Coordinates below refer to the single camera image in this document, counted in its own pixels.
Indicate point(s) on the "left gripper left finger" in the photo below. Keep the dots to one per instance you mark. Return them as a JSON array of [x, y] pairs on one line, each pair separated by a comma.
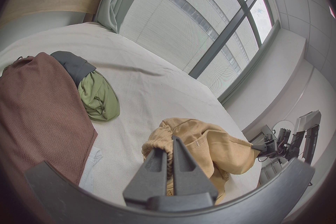
[[151, 178]]

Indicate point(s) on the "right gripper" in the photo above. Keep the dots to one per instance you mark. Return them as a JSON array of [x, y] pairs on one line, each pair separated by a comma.
[[270, 149]]

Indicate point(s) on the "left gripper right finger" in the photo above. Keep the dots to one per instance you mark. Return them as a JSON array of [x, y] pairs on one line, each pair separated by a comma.
[[189, 178]]

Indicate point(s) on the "tan shorts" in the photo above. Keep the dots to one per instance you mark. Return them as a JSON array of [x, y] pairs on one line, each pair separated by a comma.
[[210, 144]]

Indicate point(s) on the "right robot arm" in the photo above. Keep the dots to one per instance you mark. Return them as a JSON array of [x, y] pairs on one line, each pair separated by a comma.
[[307, 123]]

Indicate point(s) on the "bed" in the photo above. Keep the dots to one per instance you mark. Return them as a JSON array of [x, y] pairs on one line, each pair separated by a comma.
[[157, 81]]

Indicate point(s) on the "round white mirror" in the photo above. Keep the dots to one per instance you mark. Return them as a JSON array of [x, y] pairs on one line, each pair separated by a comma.
[[284, 124]]

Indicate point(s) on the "white garment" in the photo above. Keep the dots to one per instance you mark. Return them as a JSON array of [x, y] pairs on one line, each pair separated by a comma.
[[90, 167]]

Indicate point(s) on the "green garment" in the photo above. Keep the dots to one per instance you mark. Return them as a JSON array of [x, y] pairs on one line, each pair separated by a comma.
[[99, 97]]

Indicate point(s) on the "brown garment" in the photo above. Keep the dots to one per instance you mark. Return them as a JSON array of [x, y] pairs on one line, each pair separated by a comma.
[[39, 112]]

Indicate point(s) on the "black garment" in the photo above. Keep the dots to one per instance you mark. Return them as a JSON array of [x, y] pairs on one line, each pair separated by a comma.
[[70, 65]]

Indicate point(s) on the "window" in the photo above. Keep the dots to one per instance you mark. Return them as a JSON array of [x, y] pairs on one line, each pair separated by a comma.
[[183, 20]]

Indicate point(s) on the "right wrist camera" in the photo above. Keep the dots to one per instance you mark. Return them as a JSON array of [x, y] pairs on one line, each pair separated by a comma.
[[269, 137]]

